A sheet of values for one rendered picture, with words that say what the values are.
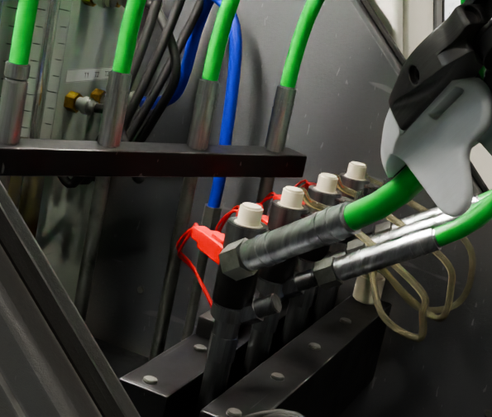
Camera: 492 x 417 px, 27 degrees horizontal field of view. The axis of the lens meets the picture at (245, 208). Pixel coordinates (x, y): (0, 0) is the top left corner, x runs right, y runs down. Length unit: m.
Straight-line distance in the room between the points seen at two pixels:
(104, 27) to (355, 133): 0.26
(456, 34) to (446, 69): 0.02
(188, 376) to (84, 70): 0.37
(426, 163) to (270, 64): 0.56
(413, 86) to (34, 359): 0.19
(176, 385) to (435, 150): 0.32
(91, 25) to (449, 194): 0.59
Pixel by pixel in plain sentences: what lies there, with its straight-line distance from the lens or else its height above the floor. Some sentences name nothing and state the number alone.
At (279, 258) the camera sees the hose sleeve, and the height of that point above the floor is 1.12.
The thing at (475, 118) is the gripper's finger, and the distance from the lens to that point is 0.45.
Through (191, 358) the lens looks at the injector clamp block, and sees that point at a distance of 0.77.
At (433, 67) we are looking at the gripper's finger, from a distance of 0.43.
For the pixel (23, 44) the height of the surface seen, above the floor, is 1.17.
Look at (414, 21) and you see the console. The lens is 1.07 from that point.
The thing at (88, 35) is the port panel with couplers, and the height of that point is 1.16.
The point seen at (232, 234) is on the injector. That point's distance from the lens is 0.69.
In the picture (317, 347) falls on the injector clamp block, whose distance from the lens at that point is 0.83.
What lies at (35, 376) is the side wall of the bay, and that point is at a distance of 0.37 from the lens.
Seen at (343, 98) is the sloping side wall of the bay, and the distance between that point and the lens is 0.99.
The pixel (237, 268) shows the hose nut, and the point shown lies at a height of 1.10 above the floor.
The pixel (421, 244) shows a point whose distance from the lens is 0.74.
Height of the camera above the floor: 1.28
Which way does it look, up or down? 15 degrees down
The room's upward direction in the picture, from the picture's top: 12 degrees clockwise
